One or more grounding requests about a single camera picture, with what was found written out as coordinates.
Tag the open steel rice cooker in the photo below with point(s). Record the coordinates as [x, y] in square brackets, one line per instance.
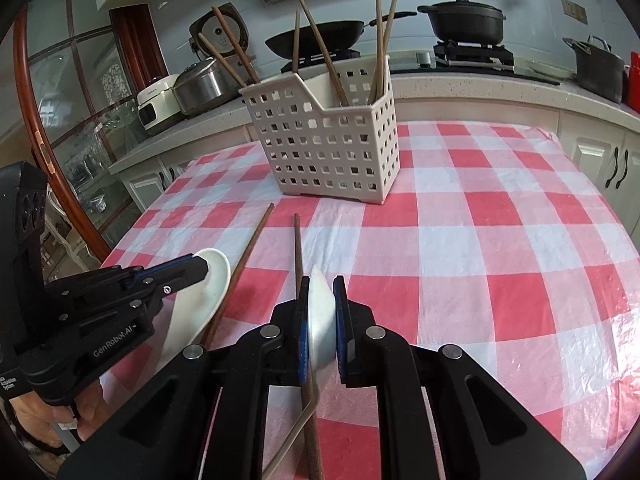
[205, 87]

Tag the black glass gas cooktop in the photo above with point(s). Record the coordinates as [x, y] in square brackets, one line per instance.
[530, 72]

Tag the black wok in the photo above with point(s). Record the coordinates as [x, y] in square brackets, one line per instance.
[340, 35]

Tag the red bottle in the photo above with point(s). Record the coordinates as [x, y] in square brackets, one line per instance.
[635, 80]

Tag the black pot lid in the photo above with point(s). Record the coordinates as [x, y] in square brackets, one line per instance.
[462, 6]

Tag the wall switch plate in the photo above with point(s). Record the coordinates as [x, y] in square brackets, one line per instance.
[573, 10]

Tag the white kitchen appliance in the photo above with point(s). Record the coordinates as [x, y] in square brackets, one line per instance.
[160, 105]

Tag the red wooden glass door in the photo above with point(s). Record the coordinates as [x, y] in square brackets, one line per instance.
[30, 85]

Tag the black cooking pot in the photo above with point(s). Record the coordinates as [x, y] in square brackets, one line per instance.
[465, 27]

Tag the black burner grate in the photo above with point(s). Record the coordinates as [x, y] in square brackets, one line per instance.
[475, 55]
[350, 55]

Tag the person's left hand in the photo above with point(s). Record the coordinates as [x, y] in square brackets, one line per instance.
[90, 405]

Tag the brown wooden chopstick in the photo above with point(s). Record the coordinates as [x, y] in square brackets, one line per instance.
[389, 25]
[296, 40]
[220, 57]
[232, 40]
[380, 35]
[320, 42]
[296, 250]
[245, 260]

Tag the silver cooktop knob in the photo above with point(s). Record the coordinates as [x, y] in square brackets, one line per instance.
[424, 58]

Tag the white perforated plastic basket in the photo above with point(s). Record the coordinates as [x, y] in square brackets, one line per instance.
[320, 150]

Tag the white base cabinet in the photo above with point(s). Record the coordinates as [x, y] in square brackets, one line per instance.
[145, 182]
[595, 155]

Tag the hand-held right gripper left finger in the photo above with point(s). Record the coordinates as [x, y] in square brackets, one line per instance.
[302, 345]

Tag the grey stock pot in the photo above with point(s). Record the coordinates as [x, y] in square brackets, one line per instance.
[595, 72]

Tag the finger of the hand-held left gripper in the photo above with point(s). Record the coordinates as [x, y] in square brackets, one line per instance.
[165, 272]

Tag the white ceramic spoon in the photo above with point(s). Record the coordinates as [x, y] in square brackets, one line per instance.
[320, 320]
[205, 300]

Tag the red white checkered tablecloth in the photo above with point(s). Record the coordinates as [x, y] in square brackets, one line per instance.
[475, 210]

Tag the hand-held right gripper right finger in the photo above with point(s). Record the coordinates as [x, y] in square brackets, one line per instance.
[341, 340]

